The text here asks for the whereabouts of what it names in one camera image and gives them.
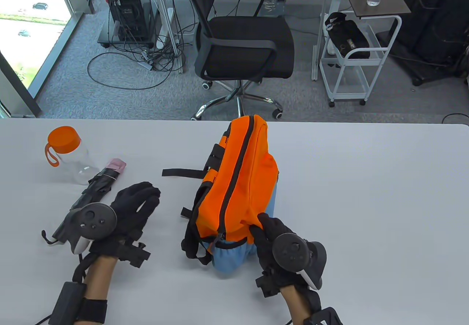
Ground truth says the person's right hand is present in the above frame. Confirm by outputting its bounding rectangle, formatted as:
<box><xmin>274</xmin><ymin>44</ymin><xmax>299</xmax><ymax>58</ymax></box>
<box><xmin>249</xmin><ymin>213</ymin><xmax>324</xmax><ymax>298</ymax></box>

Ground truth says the person's left hand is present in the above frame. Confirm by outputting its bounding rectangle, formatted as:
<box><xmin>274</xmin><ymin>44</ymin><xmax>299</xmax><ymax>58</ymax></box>
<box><xmin>88</xmin><ymin>182</ymin><xmax>161</xmax><ymax>269</ymax></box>

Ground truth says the black folding umbrella pink handle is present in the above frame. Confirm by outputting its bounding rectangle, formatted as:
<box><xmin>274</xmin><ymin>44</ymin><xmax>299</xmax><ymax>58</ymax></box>
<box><xmin>41</xmin><ymin>158</ymin><xmax>127</xmax><ymax>245</ymax></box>

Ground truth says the orange and blue school bag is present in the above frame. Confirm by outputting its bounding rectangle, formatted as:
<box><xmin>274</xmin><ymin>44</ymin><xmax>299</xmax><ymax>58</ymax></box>
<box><xmin>162</xmin><ymin>115</ymin><xmax>280</xmax><ymax>274</ymax></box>

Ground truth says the clear bottle with orange lid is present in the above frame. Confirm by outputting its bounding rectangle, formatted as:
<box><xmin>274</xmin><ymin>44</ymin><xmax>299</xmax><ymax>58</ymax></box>
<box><xmin>44</xmin><ymin>126</ymin><xmax>100</xmax><ymax>185</ymax></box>

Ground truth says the person's right forearm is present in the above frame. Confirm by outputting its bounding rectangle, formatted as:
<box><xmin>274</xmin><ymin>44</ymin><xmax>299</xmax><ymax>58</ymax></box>
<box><xmin>280</xmin><ymin>286</ymin><xmax>316</xmax><ymax>325</ymax></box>

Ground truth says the black bag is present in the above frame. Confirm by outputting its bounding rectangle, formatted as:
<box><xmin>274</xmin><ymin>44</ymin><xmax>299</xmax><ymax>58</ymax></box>
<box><xmin>324</xmin><ymin>12</ymin><xmax>371</xmax><ymax>59</ymax></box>

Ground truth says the clear plastic bag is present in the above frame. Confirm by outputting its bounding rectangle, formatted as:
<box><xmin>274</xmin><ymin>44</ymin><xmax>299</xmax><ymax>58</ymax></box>
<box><xmin>262</xmin><ymin>0</ymin><xmax>287</xmax><ymax>18</ymax></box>

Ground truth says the right hand controller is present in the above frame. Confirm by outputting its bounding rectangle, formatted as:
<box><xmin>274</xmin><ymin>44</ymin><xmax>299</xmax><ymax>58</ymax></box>
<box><xmin>272</xmin><ymin>233</ymin><xmax>327</xmax><ymax>291</ymax></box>

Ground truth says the hand controller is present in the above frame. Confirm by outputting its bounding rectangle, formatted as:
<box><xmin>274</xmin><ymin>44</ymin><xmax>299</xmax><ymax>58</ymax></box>
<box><xmin>272</xmin><ymin>233</ymin><xmax>327</xmax><ymax>291</ymax></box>
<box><xmin>51</xmin><ymin>203</ymin><xmax>118</xmax><ymax>255</ymax></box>

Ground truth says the left hand controller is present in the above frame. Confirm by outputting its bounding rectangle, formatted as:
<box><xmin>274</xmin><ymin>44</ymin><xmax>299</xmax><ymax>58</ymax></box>
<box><xmin>51</xmin><ymin>203</ymin><xmax>118</xmax><ymax>255</ymax></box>

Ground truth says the black office chair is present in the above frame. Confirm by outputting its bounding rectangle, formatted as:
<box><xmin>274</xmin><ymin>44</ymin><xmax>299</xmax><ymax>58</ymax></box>
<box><xmin>177</xmin><ymin>0</ymin><xmax>296</xmax><ymax>121</ymax></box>

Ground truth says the black computer tower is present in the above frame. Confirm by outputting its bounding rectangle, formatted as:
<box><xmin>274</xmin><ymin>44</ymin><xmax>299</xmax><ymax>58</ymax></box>
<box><xmin>97</xmin><ymin>0</ymin><xmax>155</xmax><ymax>48</ymax></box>

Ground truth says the black equipment stand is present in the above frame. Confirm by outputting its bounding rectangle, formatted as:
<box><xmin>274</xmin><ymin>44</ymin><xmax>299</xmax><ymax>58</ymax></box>
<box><xmin>377</xmin><ymin>0</ymin><xmax>469</xmax><ymax>87</ymax></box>

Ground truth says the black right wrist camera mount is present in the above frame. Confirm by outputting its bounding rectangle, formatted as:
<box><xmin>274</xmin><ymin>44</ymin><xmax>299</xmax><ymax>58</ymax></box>
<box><xmin>303</xmin><ymin>307</ymin><xmax>344</xmax><ymax>325</ymax></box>

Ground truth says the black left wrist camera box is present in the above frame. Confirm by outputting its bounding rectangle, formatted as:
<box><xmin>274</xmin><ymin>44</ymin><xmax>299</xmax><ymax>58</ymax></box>
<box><xmin>48</xmin><ymin>281</ymin><xmax>88</xmax><ymax>325</ymax></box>

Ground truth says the black floor cable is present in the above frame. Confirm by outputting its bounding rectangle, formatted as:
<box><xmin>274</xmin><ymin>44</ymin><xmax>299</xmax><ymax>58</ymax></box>
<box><xmin>87</xmin><ymin>52</ymin><xmax>177</xmax><ymax>91</ymax></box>

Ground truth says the aluminium frame post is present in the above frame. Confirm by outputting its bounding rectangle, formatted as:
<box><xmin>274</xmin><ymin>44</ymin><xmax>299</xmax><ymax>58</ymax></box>
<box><xmin>152</xmin><ymin>0</ymin><xmax>186</xmax><ymax>75</ymax></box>

